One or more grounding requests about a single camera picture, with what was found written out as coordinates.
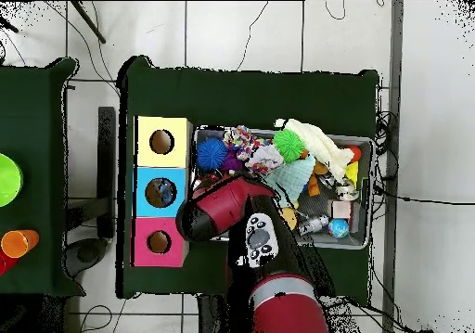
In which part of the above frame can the red round object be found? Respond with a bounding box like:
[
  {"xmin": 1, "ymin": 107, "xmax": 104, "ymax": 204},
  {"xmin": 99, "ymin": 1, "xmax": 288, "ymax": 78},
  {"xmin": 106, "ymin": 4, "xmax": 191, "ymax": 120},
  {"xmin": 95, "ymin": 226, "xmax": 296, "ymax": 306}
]
[{"xmin": 0, "ymin": 250, "xmax": 19, "ymax": 276}]

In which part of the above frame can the orange bear toy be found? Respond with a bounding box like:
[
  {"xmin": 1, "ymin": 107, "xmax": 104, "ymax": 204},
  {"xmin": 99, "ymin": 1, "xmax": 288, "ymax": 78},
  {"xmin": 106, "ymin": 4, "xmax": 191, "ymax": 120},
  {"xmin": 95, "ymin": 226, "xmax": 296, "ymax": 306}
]
[{"xmin": 305, "ymin": 160, "xmax": 329, "ymax": 198}]

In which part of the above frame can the blue spiky ball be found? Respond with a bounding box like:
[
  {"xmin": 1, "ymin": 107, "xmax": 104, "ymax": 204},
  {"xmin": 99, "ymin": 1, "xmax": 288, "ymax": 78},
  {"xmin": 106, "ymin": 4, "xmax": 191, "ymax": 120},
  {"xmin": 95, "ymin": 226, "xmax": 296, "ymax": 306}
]
[{"xmin": 196, "ymin": 137, "xmax": 230, "ymax": 172}]

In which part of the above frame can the side table with green cloth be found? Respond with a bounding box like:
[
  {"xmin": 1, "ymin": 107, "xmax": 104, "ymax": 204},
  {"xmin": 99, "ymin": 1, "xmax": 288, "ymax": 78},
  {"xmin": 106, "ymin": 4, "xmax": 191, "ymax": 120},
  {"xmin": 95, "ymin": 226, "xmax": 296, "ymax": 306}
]
[{"xmin": 0, "ymin": 57, "xmax": 81, "ymax": 297}]

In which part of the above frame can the small red ball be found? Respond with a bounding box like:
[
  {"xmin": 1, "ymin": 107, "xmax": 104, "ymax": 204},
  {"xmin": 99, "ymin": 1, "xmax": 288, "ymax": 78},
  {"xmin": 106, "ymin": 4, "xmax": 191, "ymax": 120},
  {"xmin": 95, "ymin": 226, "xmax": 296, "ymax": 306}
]
[{"xmin": 345, "ymin": 144, "xmax": 365, "ymax": 163}]

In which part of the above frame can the shallow clear mesh bin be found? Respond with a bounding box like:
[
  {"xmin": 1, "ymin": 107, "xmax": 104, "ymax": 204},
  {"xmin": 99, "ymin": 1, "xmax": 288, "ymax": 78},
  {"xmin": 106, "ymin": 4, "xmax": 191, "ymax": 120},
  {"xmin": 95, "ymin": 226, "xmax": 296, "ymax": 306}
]
[{"xmin": 188, "ymin": 126, "xmax": 375, "ymax": 251}]

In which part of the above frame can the small wooden cube block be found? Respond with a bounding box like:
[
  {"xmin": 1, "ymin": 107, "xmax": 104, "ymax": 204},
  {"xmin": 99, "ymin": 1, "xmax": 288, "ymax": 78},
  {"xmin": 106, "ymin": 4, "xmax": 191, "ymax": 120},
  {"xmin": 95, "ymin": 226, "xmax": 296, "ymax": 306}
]
[{"xmin": 329, "ymin": 199, "xmax": 353, "ymax": 220}]

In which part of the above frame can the small blue globe ball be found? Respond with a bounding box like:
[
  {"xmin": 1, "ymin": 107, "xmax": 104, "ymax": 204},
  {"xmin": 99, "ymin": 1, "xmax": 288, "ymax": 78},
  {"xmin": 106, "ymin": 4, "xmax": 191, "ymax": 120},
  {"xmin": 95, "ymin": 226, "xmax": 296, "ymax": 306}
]
[{"xmin": 328, "ymin": 217, "xmax": 351, "ymax": 240}]

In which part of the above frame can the purple spiky ball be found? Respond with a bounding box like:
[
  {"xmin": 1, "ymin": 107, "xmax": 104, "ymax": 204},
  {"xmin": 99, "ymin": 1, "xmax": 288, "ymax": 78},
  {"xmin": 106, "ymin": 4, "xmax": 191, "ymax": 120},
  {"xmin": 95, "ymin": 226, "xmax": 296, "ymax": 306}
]
[{"xmin": 221, "ymin": 150, "xmax": 245, "ymax": 173}]

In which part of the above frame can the colourful patterned cloth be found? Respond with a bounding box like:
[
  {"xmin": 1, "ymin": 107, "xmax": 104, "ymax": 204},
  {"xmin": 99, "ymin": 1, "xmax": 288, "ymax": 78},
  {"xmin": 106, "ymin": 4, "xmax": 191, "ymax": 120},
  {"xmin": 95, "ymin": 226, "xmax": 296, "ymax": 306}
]
[
  {"xmin": 244, "ymin": 144, "xmax": 286, "ymax": 177},
  {"xmin": 222, "ymin": 124, "xmax": 261, "ymax": 153}
]

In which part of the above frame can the orange round object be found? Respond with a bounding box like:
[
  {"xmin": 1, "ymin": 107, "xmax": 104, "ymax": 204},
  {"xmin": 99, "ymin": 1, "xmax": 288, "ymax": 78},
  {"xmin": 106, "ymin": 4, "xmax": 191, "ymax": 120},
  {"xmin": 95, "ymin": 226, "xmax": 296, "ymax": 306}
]
[{"xmin": 0, "ymin": 228, "xmax": 41, "ymax": 260}]

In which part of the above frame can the green bowl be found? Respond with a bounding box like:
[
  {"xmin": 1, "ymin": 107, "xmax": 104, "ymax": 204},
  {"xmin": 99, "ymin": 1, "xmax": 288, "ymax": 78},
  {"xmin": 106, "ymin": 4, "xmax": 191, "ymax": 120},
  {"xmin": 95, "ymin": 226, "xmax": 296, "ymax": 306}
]
[{"xmin": 0, "ymin": 153, "xmax": 24, "ymax": 208}]

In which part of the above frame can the green spiky ball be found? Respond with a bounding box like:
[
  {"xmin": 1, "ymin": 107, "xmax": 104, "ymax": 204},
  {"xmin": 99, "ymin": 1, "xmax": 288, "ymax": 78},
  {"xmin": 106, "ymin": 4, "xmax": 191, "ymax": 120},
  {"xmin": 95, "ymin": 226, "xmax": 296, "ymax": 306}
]
[{"xmin": 272, "ymin": 129, "xmax": 306, "ymax": 163}]

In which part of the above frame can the round silver tin can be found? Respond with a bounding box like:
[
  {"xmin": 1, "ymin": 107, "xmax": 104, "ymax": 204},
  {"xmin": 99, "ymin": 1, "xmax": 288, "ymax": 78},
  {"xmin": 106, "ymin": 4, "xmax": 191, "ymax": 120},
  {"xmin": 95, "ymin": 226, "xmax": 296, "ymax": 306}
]
[{"xmin": 336, "ymin": 182, "xmax": 360, "ymax": 201}]

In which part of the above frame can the pale yellow cloth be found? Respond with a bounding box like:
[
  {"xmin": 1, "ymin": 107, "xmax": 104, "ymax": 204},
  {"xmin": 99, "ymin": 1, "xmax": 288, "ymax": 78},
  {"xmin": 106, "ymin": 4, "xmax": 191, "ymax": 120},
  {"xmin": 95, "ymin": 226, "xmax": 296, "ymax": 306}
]
[{"xmin": 273, "ymin": 117, "xmax": 356, "ymax": 185}]

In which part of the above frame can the mint green cloth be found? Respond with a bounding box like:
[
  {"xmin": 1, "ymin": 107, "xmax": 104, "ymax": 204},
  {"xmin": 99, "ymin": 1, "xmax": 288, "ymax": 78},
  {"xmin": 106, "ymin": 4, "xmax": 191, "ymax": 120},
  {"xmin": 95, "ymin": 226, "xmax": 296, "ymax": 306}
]
[{"xmin": 265, "ymin": 157, "xmax": 317, "ymax": 208}]

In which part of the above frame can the tan round bun toy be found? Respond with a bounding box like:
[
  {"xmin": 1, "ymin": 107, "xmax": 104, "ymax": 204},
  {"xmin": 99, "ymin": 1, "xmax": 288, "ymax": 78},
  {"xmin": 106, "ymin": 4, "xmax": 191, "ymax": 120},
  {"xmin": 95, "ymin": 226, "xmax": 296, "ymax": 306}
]
[{"xmin": 280, "ymin": 206, "xmax": 301, "ymax": 232}]

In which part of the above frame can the wooden box with three holes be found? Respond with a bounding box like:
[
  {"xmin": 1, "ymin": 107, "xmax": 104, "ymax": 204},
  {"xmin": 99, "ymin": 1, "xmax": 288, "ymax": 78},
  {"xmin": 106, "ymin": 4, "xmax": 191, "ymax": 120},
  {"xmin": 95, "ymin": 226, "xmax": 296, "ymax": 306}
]
[{"xmin": 132, "ymin": 115, "xmax": 196, "ymax": 269}]

